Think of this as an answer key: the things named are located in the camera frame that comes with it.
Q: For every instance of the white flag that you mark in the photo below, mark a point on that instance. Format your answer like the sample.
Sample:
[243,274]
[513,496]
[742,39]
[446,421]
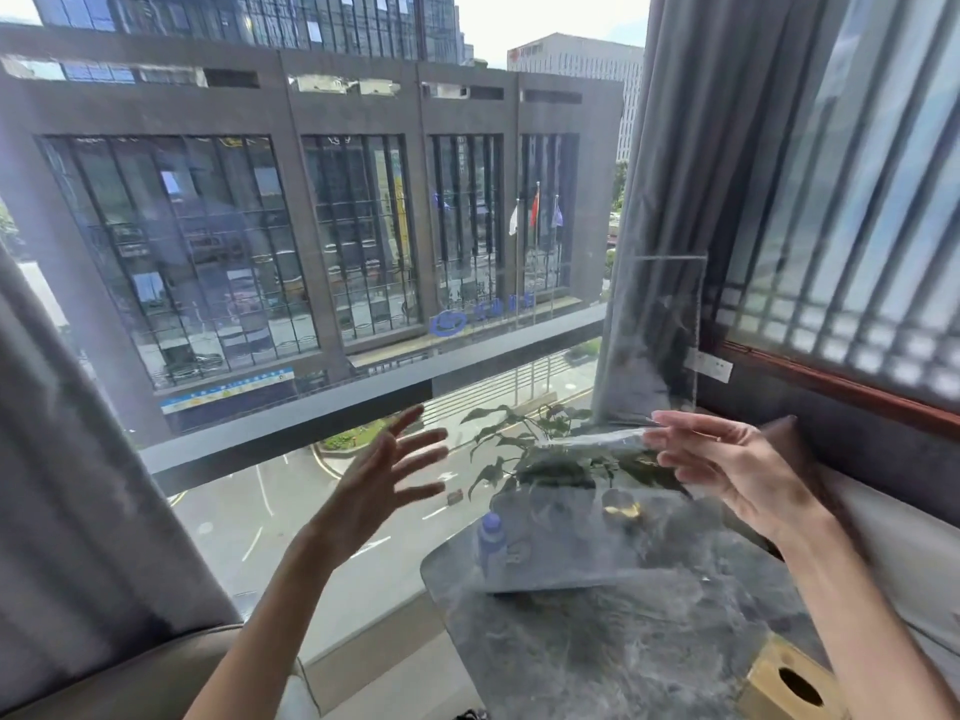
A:
[514,219]

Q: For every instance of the white sofa cushion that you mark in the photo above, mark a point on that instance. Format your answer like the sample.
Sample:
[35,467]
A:
[915,547]

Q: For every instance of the small gold dish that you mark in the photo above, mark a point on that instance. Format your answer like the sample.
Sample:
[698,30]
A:
[622,506]

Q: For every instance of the white building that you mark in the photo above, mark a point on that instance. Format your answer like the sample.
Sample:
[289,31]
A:
[585,59]

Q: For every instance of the brown wooden rail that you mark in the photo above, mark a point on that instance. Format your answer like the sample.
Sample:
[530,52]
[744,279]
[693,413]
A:
[847,389]

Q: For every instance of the blue building sign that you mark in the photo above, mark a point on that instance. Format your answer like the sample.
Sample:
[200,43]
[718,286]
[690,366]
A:
[450,322]

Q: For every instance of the person's right fingers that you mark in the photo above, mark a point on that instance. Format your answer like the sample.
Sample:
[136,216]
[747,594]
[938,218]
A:
[686,442]

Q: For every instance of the person's right hand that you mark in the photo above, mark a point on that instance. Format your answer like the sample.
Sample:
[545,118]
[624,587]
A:
[750,479]

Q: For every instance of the small black object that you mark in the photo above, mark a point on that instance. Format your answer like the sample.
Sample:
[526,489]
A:
[471,715]

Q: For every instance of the water bottle with blue cap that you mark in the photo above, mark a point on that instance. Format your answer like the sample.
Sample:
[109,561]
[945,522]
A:
[491,543]

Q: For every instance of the red flag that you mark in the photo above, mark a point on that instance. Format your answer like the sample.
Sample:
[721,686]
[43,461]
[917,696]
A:
[535,206]

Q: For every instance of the person's right forearm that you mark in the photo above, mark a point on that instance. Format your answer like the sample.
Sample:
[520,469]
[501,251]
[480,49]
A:
[862,629]

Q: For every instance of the clear acrylic sign holder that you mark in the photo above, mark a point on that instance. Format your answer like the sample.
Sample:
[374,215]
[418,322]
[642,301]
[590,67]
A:
[652,344]

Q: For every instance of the blue flag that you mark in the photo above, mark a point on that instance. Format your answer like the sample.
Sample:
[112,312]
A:
[556,213]

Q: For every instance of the person's left forearm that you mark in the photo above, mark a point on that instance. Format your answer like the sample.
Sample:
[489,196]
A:
[262,637]

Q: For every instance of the grey window railing bar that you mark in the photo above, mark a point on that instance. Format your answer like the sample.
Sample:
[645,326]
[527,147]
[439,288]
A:
[300,419]

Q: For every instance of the grey office building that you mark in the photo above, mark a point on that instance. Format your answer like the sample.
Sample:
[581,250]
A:
[300,112]

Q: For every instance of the grey curtain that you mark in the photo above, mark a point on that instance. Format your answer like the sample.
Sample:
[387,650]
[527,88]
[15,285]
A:
[75,517]
[697,142]

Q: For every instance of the green potted plant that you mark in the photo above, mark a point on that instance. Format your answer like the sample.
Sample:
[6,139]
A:
[547,457]

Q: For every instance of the wooden tissue box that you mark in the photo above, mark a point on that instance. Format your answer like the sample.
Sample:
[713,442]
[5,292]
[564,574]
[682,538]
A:
[769,682]

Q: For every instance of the person's left fingers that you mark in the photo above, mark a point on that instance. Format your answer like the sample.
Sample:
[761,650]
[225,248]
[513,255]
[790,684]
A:
[420,443]

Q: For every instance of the glass tower building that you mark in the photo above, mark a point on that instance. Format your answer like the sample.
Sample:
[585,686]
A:
[225,14]

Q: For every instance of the person's left hand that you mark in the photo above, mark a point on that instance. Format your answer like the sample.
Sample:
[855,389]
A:
[360,494]

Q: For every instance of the white label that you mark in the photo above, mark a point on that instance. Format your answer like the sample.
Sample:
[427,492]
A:
[710,365]

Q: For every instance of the wooden lattice window screen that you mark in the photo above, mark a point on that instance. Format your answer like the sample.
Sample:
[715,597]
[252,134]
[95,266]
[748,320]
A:
[862,217]

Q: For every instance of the brown armchair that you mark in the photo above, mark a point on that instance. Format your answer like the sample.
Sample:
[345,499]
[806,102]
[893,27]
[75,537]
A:
[150,682]

